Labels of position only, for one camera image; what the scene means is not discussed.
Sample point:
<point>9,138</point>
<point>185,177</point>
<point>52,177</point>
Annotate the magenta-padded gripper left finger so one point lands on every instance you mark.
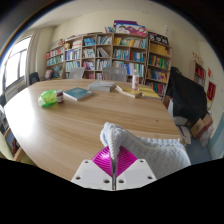
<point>90,173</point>

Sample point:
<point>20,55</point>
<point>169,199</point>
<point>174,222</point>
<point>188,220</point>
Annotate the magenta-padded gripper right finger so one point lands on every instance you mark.
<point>136,173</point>

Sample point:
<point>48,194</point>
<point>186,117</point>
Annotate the pale blue knitted towel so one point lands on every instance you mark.
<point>156,151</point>

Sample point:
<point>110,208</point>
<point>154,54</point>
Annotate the paper sheets on floor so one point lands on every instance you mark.
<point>185,135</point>

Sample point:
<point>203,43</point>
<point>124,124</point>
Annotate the white box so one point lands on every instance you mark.
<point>176,116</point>

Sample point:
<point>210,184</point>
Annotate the clear plastic bag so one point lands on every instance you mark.
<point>206,136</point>

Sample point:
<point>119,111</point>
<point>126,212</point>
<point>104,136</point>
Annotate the brown cardboard box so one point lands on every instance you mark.
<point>201,126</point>

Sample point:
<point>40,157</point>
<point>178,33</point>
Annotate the teal book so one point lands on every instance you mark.
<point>78,93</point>

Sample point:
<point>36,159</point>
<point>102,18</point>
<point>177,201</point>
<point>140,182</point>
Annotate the yellow folder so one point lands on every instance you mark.
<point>150,92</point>

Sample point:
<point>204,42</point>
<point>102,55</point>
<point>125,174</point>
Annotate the small dark jar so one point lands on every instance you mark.
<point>60,96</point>

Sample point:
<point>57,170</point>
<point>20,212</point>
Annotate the green plastic packet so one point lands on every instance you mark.
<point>46,98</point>

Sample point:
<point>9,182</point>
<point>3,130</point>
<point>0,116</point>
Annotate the clear drink bottle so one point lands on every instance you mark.
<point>135,81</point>

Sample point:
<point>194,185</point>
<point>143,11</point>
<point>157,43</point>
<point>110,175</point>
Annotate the black cloth cover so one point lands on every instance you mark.
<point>186,95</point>

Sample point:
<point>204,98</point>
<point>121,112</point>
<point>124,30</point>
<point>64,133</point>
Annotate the grey mesh chair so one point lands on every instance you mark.
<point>77,73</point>
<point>114,74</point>

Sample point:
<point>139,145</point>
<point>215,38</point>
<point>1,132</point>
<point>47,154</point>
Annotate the dark office chair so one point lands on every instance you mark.
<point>34,78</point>

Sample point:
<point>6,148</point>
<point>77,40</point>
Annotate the wooden bookshelf unit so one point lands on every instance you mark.
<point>123,53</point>

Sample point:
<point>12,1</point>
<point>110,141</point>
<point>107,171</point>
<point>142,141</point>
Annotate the window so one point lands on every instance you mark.
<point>15,63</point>

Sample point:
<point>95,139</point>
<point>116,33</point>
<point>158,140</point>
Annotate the red wall hanging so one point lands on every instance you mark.
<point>211,90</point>

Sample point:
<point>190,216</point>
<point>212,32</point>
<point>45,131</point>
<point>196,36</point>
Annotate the small wooden wall shelf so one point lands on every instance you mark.
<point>199,72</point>

